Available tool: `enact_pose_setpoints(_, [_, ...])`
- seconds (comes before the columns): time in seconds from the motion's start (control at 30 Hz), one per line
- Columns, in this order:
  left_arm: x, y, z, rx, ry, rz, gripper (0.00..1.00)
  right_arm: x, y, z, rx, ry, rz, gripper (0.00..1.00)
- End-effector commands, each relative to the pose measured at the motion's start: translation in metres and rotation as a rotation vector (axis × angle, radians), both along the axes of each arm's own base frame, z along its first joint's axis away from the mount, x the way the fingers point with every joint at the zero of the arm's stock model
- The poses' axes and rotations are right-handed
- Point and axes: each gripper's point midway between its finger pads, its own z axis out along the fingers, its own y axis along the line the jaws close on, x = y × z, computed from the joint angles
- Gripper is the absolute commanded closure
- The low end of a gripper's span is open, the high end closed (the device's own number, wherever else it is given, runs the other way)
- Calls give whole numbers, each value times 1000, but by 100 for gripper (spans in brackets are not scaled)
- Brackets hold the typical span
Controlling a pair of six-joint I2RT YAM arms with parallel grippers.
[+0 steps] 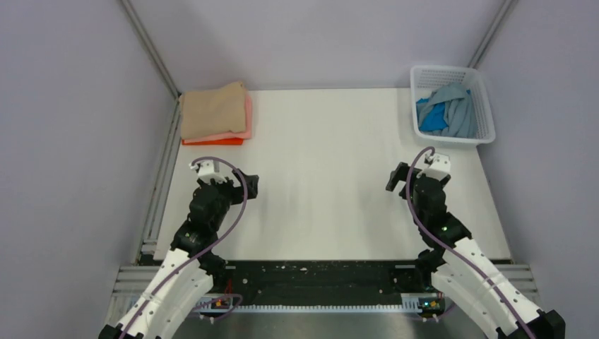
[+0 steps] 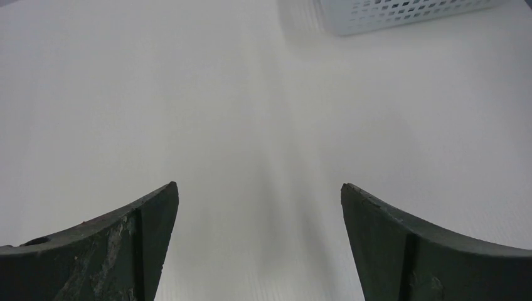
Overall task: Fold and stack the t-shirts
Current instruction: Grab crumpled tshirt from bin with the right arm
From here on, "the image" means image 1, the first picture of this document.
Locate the aluminium side rail left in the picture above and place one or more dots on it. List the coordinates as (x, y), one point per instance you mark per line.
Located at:
(154, 215)

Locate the white slotted cable duct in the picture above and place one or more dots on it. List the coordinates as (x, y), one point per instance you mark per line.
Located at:
(318, 309)

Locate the white plastic laundry basket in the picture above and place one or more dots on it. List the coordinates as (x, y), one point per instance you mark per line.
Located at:
(426, 79)

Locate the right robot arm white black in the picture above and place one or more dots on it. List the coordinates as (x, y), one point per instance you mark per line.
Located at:
(455, 265)

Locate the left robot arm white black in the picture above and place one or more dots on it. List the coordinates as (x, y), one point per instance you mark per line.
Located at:
(190, 268)

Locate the aluminium frame post right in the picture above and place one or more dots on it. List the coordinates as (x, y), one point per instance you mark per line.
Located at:
(498, 21)

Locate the grey blue t shirt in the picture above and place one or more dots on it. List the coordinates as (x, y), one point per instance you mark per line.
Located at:
(459, 111)

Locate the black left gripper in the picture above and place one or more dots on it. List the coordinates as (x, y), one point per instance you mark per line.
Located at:
(237, 191)

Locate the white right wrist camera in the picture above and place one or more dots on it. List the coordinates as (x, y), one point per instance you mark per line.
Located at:
(438, 166)

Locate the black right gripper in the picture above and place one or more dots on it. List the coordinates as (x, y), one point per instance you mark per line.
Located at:
(396, 176)

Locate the orange folded t shirt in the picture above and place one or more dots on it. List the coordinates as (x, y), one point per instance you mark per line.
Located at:
(225, 141)

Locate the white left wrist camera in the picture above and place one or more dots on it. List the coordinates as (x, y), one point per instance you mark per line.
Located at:
(208, 172)

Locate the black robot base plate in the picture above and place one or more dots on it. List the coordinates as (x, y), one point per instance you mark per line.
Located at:
(329, 284)

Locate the beige folded t shirt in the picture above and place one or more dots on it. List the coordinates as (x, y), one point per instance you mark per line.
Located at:
(208, 112)

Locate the bright blue t shirt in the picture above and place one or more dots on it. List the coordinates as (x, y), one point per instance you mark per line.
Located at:
(434, 121)

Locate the pink folded t shirt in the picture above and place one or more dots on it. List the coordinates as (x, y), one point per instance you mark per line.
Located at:
(247, 134)

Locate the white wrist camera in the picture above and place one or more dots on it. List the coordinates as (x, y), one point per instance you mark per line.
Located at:
(438, 166)
(208, 172)

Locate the aluminium frame rail front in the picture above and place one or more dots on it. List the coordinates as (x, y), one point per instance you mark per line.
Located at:
(134, 279)

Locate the aluminium frame post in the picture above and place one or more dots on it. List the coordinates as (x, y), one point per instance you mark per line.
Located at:
(148, 46)
(498, 21)

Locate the aluminium frame post left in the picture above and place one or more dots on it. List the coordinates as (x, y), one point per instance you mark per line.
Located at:
(148, 46)

